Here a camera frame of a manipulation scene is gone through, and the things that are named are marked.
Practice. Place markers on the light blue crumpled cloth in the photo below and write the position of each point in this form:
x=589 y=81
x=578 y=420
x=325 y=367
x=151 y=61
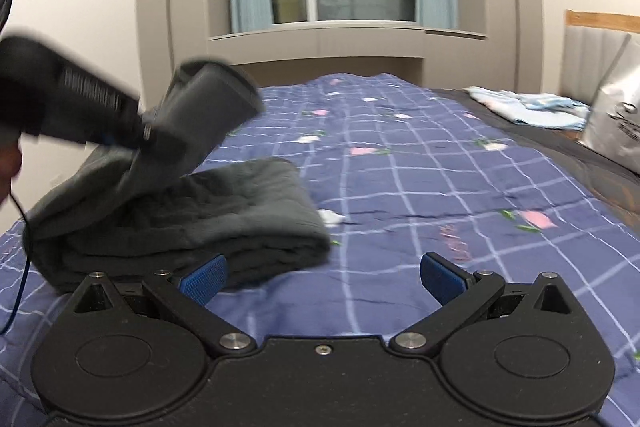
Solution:
x=530 y=107

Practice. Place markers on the beige window cabinet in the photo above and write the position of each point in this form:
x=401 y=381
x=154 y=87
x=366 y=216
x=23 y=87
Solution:
x=350 y=44

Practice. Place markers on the grey quilted pants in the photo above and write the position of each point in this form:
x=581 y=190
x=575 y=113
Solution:
x=200 y=217

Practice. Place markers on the padded headboard with wooden frame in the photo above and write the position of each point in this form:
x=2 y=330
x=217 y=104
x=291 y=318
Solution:
x=585 y=52

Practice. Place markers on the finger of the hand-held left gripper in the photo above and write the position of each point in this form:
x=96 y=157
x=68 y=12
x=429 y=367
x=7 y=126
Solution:
x=142 y=137

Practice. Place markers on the white wall socket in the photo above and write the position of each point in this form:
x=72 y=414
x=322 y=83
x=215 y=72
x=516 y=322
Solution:
x=57 y=181

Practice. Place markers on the grey bed sheet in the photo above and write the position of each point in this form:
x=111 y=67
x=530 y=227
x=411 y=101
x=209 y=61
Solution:
x=575 y=167

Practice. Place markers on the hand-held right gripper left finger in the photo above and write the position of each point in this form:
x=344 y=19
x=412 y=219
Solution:
x=202 y=281

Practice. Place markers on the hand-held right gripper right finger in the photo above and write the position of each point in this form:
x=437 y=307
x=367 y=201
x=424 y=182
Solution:
x=442 y=279

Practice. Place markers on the person's left hand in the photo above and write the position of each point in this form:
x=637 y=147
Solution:
x=7 y=172

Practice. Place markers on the blue checkered floral quilt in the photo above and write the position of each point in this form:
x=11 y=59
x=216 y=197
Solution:
x=400 y=207

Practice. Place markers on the white bag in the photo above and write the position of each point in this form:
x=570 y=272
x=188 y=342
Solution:
x=617 y=117

